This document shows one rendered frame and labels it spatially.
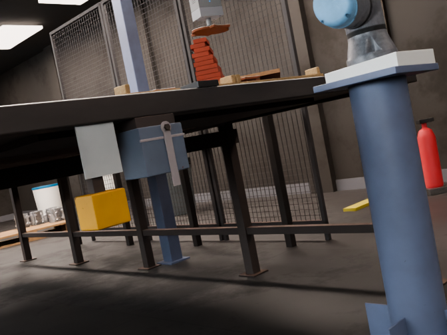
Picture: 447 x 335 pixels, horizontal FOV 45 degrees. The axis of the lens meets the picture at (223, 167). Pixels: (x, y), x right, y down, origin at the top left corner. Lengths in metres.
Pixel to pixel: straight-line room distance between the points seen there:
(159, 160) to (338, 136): 4.75
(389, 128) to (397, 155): 0.08
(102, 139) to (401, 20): 4.56
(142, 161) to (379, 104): 0.71
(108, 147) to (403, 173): 0.84
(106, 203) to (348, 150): 4.86
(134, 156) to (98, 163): 0.11
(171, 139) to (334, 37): 4.70
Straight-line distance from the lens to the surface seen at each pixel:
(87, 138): 1.26
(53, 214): 7.64
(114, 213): 1.25
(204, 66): 2.77
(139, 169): 1.33
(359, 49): 1.66
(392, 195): 1.64
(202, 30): 1.80
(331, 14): 1.55
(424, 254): 1.69
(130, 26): 3.91
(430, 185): 4.86
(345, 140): 5.95
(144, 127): 1.32
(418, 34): 5.52
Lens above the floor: 0.76
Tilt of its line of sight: 3 degrees down
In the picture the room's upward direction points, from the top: 11 degrees counter-clockwise
